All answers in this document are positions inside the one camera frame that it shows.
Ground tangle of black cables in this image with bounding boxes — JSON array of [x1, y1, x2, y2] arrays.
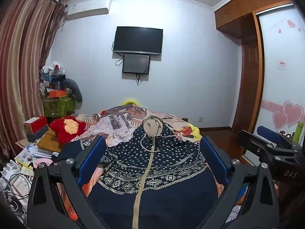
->
[[0, 170, 34, 221]]

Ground striped brown curtain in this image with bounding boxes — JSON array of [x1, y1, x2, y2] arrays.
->
[[0, 0, 68, 164]]

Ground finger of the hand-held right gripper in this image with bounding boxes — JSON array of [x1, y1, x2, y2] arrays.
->
[[257, 125, 290, 146], [238, 130, 278, 161]]

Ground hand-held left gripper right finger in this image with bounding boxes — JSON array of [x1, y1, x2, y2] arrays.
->
[[200, 135, 280, 229]]

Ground red plush toy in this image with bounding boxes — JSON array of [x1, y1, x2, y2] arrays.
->
[[49, 116, 87, 145]]

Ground yellow plush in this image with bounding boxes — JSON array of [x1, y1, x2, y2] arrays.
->
[[120, 98, 140, 107]]

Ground brown cardboard board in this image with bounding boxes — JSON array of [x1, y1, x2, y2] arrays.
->
[[37, 129, 64, 153]]

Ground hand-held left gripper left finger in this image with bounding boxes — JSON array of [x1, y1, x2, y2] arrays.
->
[[27, 136, 110, 229]]

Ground pink and white plush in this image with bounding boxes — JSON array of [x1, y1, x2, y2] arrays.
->
[[32, 158, 55, 170]]

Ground wooden wardrobe with white door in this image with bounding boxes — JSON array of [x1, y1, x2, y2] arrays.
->
[[214, 0, 305, 165]]

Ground pile of books and papers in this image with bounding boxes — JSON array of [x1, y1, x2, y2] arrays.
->
[[14, 145, 60, 172]]

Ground pile of mixed clutter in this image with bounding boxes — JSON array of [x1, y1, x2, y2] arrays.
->
[[39, 61, 67, 96]]

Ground green bottle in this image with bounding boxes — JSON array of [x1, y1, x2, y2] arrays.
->
[[292, 121, 305, 144]]

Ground large black wall television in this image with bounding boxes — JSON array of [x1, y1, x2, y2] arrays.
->
[[113, 26, 164, 56]]

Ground red and white box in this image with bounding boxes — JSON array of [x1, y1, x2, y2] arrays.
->
[[24, 116, 49, 134]]

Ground green storage box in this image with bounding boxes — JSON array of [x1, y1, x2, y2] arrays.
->
[[43, 95, 76, 118]]

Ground white air conditioner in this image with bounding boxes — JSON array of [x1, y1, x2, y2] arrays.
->
[[65, 0, 112, 21]]

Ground pink heart sticker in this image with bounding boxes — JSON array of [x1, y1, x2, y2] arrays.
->
[[272, 100, 305, 131]]

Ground yellow cloth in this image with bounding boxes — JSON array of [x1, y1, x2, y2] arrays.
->
[[190, 123, 202, 140]]

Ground navy patterned hoodie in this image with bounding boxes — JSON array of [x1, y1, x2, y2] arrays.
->
[[52, 116, 230, 229]]

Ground orange box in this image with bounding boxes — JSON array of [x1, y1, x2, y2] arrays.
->
[[49, 89, 67, 98]]

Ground small black wall monitor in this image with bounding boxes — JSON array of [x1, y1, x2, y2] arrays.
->
[[122, 54, 151, 75]]

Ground printed bed blanket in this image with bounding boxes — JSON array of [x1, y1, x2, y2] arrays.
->
[[55, 104, 253, 229]]

